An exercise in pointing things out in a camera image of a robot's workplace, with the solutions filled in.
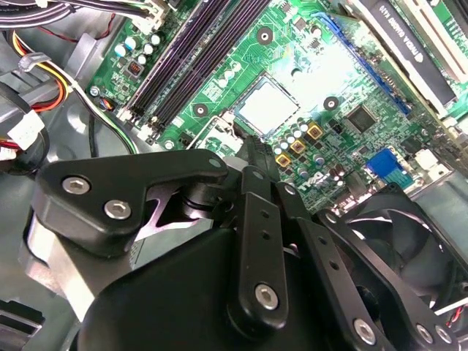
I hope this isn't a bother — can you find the silver CPU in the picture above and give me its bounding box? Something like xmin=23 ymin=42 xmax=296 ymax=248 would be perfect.
xmin=233 ymin=71 xmax=301 ymax=137

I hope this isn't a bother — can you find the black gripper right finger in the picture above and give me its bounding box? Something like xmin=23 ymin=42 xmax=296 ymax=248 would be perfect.
xmin=260 ymin=140 xmax=465 ymax=351

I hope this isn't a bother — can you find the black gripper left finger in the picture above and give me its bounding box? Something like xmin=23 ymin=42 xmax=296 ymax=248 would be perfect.
xmin=31 ymin=135 xmax=290 ymax=333

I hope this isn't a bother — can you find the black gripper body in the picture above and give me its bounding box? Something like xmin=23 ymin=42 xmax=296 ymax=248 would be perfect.
xmin=78 ymin=224 xmax=354 ymax=351

